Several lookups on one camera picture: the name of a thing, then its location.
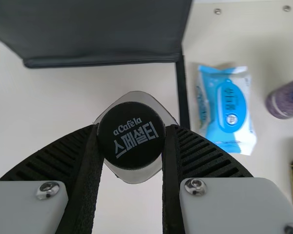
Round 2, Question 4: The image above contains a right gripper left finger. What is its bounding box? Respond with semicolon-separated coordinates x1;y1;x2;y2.
0;123;105;234

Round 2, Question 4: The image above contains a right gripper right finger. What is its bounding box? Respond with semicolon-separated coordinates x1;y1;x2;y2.
161;123;293;234

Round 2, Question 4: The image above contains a dark coffee bottle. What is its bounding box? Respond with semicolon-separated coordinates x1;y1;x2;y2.
92;90;180;183

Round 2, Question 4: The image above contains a blue wet wipes pack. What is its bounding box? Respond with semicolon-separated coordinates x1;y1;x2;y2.
191;62;258;156

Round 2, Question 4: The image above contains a black strip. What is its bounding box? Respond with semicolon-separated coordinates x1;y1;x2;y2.
175;55;191;130

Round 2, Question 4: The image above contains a purple can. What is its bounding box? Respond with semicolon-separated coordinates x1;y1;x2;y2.
265;76;293;120

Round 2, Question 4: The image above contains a dark grey bag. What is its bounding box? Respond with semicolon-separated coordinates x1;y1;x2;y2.
0;0;193;69

